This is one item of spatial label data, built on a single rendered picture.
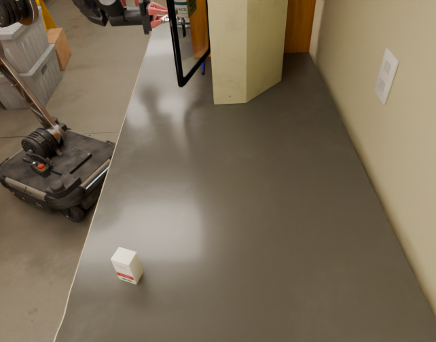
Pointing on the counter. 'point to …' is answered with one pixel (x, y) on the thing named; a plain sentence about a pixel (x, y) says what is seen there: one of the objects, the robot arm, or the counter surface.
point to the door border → (176, 45)
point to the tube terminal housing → (246, 47)
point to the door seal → (180, 52)
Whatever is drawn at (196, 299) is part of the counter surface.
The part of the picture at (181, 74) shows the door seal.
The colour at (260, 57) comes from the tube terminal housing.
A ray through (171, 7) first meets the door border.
